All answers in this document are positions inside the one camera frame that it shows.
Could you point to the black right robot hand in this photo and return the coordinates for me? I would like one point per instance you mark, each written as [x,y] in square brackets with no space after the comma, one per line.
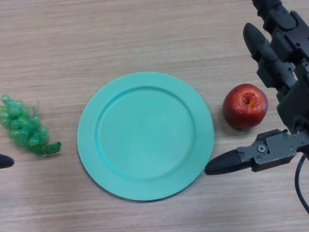
[290,77]

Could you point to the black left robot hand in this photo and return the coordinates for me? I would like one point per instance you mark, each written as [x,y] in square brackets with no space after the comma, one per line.
[5,161]

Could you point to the red apple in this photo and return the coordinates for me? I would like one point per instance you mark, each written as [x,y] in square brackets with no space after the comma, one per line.
[241,108]

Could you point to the green grape bunch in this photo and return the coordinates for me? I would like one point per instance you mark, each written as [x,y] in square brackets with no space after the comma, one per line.
[24,128]

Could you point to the round teal plate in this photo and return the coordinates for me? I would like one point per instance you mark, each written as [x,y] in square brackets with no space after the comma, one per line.
[144,136]

